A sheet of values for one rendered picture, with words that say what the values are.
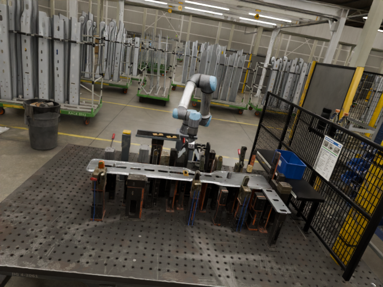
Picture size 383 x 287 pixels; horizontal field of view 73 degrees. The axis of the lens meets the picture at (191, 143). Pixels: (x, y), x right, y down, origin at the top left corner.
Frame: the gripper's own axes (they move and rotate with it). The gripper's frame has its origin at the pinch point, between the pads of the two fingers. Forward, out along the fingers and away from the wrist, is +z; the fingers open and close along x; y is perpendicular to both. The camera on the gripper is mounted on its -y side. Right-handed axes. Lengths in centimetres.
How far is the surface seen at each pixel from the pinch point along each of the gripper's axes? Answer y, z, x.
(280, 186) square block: -13, 8, -70
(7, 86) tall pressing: 368, 28, 317
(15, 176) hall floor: 144, 101, 194
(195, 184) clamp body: -21.3, 9.7, -4.2
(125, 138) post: 30, -2, 50
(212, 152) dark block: 18.0, -1.4, -21.7
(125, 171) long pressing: -4.9, 12.1, 44.0
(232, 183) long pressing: -7.0, 12.2, -35.3
